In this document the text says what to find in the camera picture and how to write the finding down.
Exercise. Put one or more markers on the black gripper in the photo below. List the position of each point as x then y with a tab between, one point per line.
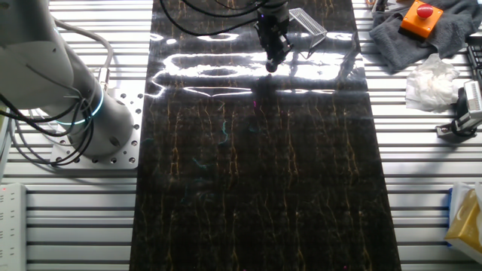
273	28

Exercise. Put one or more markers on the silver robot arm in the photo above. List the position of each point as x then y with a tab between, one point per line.
45	75

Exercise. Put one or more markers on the white mesh goal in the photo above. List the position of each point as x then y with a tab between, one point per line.
310	26

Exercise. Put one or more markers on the orange tube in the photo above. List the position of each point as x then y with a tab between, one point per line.
371	3

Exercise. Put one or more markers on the black gold-veined marble mat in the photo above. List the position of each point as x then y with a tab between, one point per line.
244	169

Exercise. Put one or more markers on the orange emergency stop button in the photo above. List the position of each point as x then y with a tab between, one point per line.
420	20

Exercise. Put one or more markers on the crumpled white tissue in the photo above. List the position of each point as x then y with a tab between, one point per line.
433	83

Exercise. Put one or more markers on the grey towel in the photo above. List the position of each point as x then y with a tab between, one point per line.
452	37

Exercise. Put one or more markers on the black keyboard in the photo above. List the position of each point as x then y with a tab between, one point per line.
476	56

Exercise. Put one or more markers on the white blue tissue pack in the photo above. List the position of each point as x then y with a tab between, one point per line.
457	195

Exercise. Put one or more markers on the yellow tissue pack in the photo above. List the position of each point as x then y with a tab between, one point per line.
467	222

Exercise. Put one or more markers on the white power strip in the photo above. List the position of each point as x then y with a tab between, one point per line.
13	226

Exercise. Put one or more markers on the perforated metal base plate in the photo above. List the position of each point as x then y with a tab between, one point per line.
128	113

